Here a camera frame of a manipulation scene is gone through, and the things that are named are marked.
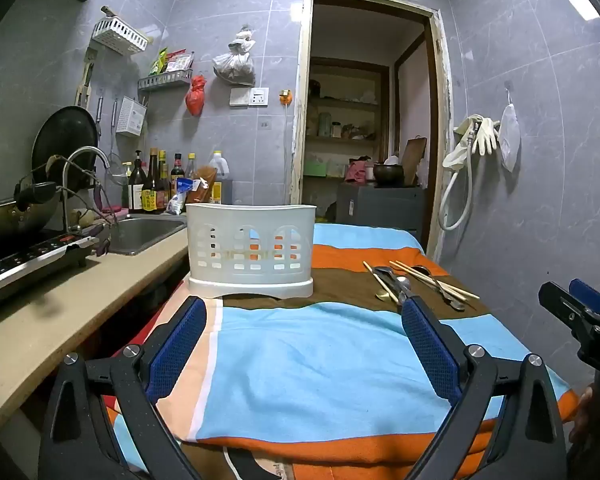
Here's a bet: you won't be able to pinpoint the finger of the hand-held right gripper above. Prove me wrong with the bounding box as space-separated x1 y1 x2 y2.
538 281 593 333
569 278 600 313

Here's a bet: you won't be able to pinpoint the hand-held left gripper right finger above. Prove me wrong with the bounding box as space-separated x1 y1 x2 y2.
401 296 567 480

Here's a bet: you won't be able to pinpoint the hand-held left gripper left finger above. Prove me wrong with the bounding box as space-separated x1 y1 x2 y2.
37 296 208 480

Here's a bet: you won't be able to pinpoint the metal fork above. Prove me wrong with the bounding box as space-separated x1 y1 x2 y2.
372 266 413 306

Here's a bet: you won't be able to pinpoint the white plastic utensil holder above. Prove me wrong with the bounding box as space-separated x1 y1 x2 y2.
186 203 315 299

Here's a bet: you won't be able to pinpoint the person's right hand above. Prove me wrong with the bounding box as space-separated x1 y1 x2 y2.
569 384 600 443

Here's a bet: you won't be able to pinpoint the striped blanket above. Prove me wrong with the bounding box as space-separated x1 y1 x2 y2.
105 222 581 480

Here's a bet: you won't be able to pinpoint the steel sink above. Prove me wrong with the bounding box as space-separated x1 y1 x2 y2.
107 214 187 256

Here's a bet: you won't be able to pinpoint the beige kitchen counter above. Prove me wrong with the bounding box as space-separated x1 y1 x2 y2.
0 215 191 431

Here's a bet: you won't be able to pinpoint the grey cabinet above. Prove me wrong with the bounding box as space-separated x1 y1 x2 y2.
336 182 429 247

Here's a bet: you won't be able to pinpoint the blue white bag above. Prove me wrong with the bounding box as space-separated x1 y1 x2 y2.
167 177 201 216

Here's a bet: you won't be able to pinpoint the yellow label sauce bottle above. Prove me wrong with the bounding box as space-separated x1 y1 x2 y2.
142 148 167 213

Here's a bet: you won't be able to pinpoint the green pump bottle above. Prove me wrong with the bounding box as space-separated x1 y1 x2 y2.
121 161 133 211

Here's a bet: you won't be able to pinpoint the dark pump bottle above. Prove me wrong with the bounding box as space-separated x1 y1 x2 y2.
128 150 148 212

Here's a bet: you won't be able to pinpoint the slim dark sauce bottle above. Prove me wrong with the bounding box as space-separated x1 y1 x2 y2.
158 150 172 211

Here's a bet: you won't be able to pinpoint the white hanging plastic bag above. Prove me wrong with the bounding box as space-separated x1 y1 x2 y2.
497 87 522 172

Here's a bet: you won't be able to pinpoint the black induction cooker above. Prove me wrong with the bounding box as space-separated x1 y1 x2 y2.
0 232 112 319

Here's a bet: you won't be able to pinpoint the large oil jug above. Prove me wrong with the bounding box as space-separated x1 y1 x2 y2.
207 151 234 206

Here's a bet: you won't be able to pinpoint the red cap sauce bottle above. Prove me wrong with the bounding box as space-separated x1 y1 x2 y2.
170 153 186 196

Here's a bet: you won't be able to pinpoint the dark round pot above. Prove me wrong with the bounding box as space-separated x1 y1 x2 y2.
372 161 406 187

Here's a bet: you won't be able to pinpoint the cream rubber gloves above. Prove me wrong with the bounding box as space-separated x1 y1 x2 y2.
452 115 501 156

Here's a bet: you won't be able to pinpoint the metal strainer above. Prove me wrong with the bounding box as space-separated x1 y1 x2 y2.
105 99 132 187

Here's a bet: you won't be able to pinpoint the pink cloth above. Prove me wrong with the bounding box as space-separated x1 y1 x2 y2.
344 157 376 184

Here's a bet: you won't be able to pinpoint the wooden cutting board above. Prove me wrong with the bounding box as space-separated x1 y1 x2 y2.
402 136 428 182

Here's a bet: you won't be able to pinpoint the metal wok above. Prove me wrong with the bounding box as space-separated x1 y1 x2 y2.
0 182 64 244

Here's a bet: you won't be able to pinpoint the metal faucet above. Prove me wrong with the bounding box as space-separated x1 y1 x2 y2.
61 146 112 234

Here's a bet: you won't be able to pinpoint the white hanging box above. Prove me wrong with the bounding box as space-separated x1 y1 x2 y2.
116 96 147 137

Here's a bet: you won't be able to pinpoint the black round pan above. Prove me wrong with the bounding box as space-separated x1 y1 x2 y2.
31 106 100 187

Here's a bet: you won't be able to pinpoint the red plastic bag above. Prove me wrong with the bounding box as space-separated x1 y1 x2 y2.
185 75 207 116

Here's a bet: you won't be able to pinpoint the wooden shelf unit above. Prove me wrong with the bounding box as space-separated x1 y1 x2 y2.
305 57 389 182

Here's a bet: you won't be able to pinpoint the wooden hanging tool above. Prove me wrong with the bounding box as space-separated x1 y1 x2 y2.
75 47 99 109

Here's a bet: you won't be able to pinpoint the clear plastic bag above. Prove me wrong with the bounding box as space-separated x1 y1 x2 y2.
212 25 257 87

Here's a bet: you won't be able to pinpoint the red white seasoning packets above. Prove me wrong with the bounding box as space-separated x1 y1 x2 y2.
166 50 194 73

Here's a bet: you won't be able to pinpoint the white sprayer hose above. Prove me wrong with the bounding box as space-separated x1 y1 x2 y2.
437 116 481 233

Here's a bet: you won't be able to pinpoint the wooden door frame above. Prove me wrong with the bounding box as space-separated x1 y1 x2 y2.
287 0 454 262

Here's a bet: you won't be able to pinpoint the grey wall shelf rack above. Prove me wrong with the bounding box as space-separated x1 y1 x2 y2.
137 69 194 92

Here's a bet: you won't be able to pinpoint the white wall basket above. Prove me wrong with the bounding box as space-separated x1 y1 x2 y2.
91 17 148 54

